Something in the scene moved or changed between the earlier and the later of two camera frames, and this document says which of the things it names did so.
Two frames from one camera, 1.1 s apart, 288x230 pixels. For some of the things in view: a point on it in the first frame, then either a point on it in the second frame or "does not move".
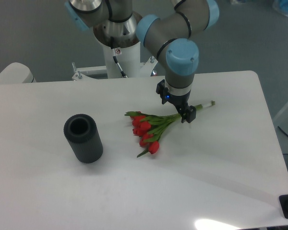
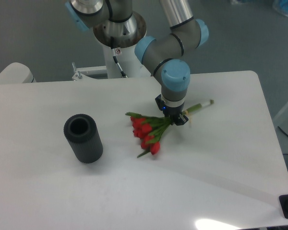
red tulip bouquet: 148,127 does not move
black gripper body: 180,102 → 172,112
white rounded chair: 16,73 does not move
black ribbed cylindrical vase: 82,132 does not move
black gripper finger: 162,90 → 159,101
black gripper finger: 189,114 → 181,120
